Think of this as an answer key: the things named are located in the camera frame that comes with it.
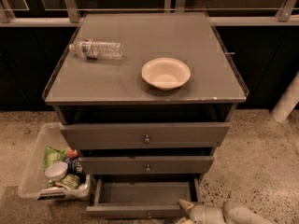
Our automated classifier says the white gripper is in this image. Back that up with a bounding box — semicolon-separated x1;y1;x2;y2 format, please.
175;199;225;224

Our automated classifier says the grey bottom drawer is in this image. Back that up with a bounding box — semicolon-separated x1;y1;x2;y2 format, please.
87;175;200;219

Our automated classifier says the grey drawer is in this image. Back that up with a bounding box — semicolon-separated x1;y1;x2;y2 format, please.
87;175;200;219
79;156;214;175
60;122;230;150

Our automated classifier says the grey middle drawer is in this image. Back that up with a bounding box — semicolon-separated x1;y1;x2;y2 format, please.
79;156;214;175

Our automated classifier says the grey drawer cabinet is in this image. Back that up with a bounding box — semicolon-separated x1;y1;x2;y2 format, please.
42;11;250;185

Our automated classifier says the grey top drawer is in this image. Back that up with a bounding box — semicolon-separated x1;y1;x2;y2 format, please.
60;122;230;150

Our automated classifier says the green snack packet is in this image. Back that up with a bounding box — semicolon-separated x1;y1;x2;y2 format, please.
58;174;80;190

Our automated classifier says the dark blue snack bag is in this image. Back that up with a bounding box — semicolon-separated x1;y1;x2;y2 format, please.
64;156;83;175

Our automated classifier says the orange round object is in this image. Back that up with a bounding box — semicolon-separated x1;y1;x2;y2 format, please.
66;147;78;159

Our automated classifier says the small white bowl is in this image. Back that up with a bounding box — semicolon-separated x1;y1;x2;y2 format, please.
45;161;68;181

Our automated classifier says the white paper bowl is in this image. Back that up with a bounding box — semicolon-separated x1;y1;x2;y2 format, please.
141;58;191;91

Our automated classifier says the green chip bag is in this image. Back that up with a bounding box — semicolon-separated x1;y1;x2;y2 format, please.
44;146;67;169

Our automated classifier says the clear plastic storage bin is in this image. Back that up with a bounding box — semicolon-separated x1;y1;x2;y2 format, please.
18;122;91;201

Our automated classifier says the clear plastic water bottle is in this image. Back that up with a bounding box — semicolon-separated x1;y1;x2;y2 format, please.
69;39;123;60

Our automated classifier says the metal window frame rail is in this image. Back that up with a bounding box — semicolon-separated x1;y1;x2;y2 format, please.
0;0;299;27

